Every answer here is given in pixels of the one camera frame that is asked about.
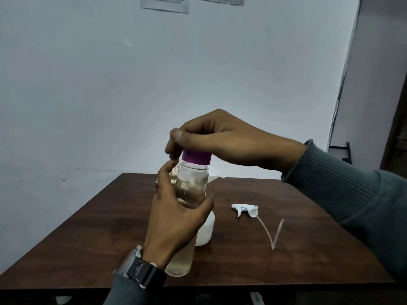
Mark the person's right hand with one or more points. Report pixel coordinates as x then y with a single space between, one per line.
238 142

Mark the person's left hand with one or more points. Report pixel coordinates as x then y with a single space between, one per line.
171 225

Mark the white plastic spray bottle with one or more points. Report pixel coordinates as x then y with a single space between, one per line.
206 231

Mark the white plastic funnel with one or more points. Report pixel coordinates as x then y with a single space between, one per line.
213 176

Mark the purple bottle cap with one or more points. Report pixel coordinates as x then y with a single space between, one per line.
197 157

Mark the clear glass bottle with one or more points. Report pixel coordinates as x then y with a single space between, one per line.
192 184

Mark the white trigger sprayer head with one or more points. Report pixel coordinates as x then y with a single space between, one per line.
245 209

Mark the person's left forearm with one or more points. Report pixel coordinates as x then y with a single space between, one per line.
127 292

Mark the person's right forearm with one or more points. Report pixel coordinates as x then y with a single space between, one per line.
359 200

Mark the small white floor object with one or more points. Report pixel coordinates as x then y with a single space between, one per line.
256 298

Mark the dark wooden table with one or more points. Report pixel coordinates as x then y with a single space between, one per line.
302 250

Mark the pale green floor object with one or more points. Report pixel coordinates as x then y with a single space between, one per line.
63 300

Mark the black folding chair frame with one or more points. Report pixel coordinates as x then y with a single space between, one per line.
348 152

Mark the white printed wall notice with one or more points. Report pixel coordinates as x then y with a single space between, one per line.
165 4

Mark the dark wooden door frame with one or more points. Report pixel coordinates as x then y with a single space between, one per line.
396 139

